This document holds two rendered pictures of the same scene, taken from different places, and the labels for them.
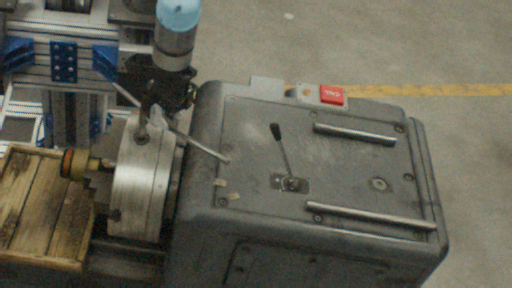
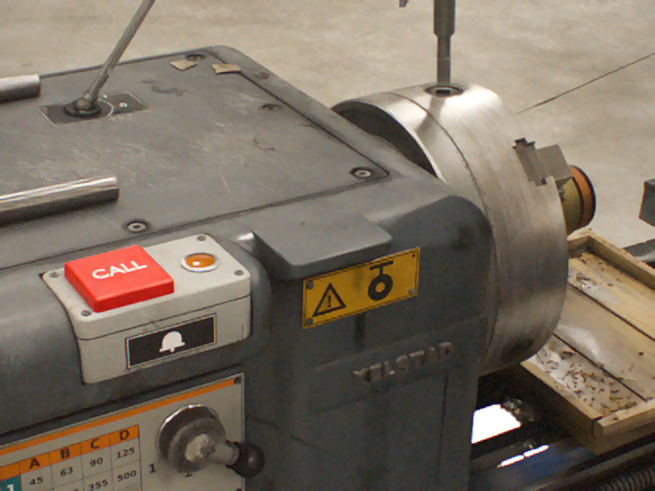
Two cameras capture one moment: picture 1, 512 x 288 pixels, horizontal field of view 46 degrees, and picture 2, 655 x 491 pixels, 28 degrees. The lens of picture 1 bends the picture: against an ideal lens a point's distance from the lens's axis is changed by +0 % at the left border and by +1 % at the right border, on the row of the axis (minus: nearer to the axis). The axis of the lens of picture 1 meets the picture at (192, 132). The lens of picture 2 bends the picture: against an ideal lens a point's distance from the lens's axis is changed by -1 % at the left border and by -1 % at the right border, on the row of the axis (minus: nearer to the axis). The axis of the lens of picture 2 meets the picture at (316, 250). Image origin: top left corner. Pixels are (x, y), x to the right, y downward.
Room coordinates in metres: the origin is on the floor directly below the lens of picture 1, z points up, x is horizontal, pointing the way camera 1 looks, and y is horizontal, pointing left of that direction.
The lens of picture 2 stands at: (1.93, -0.60, 1.71)
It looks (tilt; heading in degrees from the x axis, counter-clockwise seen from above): 28 degrees down; 150
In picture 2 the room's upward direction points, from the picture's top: 2 degrees clockwise
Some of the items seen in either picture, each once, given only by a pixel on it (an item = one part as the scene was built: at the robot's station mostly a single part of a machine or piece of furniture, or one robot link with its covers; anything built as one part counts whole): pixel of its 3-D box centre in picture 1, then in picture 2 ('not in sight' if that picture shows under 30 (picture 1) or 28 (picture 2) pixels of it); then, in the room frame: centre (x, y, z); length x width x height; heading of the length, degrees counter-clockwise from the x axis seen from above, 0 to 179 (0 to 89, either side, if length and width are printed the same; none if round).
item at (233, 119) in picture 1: (293, 201); (87, 358); (0.97, -0.29, 1.06); 0.59 x 0.48 x 0.39; 92
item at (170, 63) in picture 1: (174, 50); not in sight; (0.87, 0.07, 1.55); 0.08 x 0.08 x 0.05
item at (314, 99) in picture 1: (319, 102); (148, 305); (1.17, -0.31, 1.23); 0.13 x 0.08 x 0.05; 92
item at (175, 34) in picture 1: (177, 18); not in sight; (0.86, 0.07, 1.63); 0.09 x 0.08 x 0.11; 2
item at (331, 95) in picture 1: (331, 96); (119, 282); (1.18, -0.33, 1.26); 0.06 x 0.06 x 0.02; 2
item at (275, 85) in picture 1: (266, 90); (318, 246); (1.16, -0.16, 1.24); 0.09 x 0.08 x 0.03; 92
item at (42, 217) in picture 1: (43, 203); (593, 328); (0.92, 0.37, 0.89); 0.36 x 0.30 x 0.04; 2
